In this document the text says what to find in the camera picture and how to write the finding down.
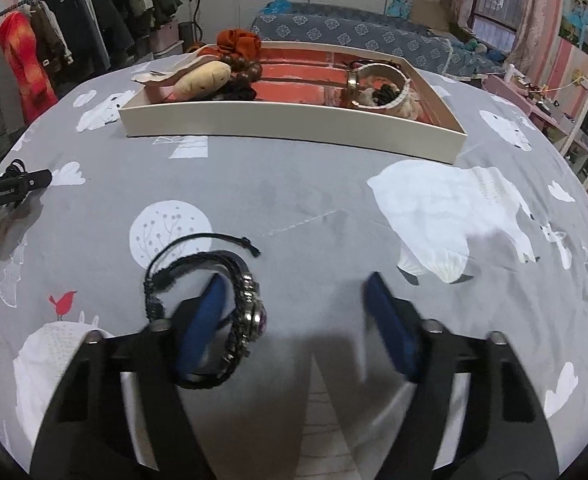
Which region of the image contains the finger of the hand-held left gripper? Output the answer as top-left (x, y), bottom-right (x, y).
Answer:
top-left (4, 169), bottom-right (53, 197)

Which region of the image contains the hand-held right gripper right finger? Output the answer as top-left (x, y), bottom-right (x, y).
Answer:
top-left (363, 271), bottom-right (560, 480)

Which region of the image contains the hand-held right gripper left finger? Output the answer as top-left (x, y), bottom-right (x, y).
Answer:
top-left (30, 271), bottom-right (233, 480)

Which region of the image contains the black braided charm bracelet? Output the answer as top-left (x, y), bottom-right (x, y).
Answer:
top-left (144, 232), bottom-right (269, 391)

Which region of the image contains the brick pattern tray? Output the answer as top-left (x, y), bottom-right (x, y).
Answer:
top-left (119, 41), bottom-right (469, 166)

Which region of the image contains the orange scrunchie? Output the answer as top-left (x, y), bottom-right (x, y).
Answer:
top-left (216, 27), bottom-right (263, 61)

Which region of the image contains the row of hanging clothes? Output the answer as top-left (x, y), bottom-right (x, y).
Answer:
top-left (0, 0), bottom-right (185, 161)

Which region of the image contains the pink storage box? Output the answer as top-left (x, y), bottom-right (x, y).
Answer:
top-left (149, 22), bottom-right (182, 56)

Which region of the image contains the yellow plush hair accessory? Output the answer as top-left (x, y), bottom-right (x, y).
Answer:
top-left (131, 47), bottom-right (232, 103)

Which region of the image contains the garment steamer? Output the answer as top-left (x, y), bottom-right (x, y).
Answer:
top-left (189, 0), bottom-right (207, 43)

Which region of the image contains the gold bangle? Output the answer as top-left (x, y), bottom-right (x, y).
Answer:
top-left (346, 67), bottom-right (362, 108)

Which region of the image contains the pink desk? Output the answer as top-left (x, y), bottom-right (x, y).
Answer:
top-left (481, 72), bottom-right (588, 161)

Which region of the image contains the bed with blue patterned blanket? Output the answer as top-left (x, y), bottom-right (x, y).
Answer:
top-left (251, 2), bottom-right (479, 81)

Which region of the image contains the turquoise hanging garment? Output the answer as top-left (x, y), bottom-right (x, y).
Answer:
top-left (386, 0), bottom-right (415, 21)

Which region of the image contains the window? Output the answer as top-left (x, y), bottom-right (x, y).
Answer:
top-left (471, 0), bottom-right (522, 46)

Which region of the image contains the pink curtain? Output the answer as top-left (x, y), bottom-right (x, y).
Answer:
top-left (516, 0), bottom-right (569, 61)

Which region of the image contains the white bracelet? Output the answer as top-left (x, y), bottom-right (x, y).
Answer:
top-left (354, 61), bottom-right (419, 118)

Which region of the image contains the brown wooden bead bracelet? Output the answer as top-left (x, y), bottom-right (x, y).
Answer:
top-left (221, 54), bottom-right (265, 86)

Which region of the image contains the wall poster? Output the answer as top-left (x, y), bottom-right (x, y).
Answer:
top-left (558, 0), bottom-right (588, 53)

